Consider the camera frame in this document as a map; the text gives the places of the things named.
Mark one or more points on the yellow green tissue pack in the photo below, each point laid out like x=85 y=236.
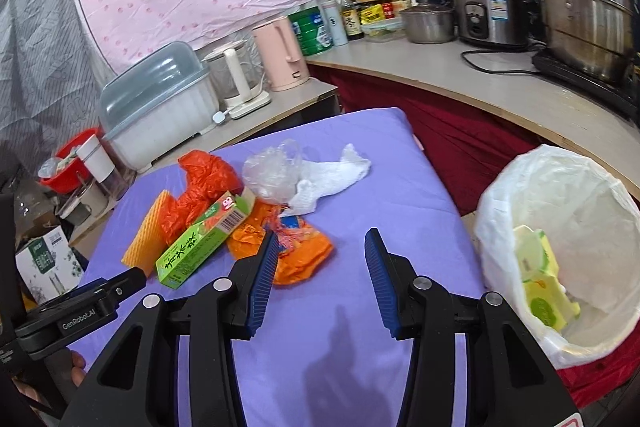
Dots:
x=545 y=277

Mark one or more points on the purple blanket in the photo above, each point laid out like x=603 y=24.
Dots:
x=350 y=147

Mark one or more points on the bin with white liner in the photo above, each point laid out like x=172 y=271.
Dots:
x=590 y=207

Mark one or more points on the steel rice cooker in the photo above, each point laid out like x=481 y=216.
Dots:
x=495 y=7

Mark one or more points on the pink electric kettle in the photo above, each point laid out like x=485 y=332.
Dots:
x=282 y=57

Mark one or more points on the white box with grey lid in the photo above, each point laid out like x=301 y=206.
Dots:
x=155 y=107

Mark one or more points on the black induction cooktop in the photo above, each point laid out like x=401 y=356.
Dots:
x=590 y=89

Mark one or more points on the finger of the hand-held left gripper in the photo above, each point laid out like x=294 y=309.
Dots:
x=127 y=279

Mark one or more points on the red basin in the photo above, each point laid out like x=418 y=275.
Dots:
x=67 y=157

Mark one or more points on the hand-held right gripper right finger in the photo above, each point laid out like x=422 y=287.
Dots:
x=382 y=287

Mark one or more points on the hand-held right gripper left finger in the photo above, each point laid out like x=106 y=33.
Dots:
x=260 y=287

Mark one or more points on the white power plug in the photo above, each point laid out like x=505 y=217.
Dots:
x=220 y=118

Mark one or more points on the dark sauce bottle white label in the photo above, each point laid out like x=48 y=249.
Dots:
x=352 y=19

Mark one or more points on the orange waffle pattern wrapper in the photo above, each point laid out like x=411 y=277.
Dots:
x=145 y=237

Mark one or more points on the grey striped cloth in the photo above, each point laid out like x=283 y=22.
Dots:
x=45 y=57

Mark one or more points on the white glass kettle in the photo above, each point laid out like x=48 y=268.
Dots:
x=235 y=77

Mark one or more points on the person's left hand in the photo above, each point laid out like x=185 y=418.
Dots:
x=76 y=364

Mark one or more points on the stainless steel steamer pot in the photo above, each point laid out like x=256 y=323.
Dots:
x=585 y=7

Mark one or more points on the white lidded jar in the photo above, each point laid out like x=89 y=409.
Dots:
x=97 y=162

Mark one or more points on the white plant print box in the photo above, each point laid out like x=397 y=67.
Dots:
x=47 y=264

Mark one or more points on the crumpled white tissue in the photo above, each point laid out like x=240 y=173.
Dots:
x=330 y=177

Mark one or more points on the green cardboard box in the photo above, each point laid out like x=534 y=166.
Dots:
x=200 y=242

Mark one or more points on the glass food container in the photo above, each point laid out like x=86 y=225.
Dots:
x=382 y=29

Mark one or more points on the yellow lid jar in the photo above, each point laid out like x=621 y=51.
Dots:
x=371 y=9

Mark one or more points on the crumpled orange plastic bag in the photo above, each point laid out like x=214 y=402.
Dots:
x=205 y=182

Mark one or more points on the white slim bottle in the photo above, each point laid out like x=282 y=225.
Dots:
x=336 y=22

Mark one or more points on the clear plastic bag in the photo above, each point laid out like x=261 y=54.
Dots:
x=270 y=172

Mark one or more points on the red counter curtain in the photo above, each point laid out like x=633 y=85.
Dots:
x=450 y=132

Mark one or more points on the small steel pot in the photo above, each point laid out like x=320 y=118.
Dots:
x=427 y=24

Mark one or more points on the green tin can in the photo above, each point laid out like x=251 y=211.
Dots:
x=310 y=32

